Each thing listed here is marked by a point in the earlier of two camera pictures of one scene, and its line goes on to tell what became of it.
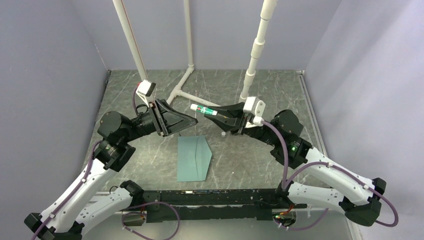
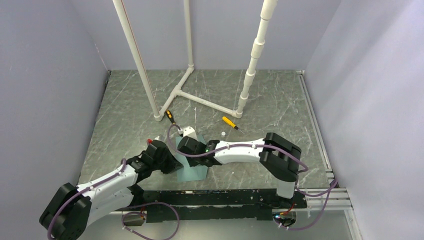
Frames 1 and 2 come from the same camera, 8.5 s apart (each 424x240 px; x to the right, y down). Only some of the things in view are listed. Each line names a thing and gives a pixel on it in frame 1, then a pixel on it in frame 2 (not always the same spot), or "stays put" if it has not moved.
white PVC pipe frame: x=268 y=6 stays put
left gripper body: x=152 y=113 to x=166 y=164
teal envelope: x=194 y=155 stays put
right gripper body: x=245 y=122 to x=193 y=160
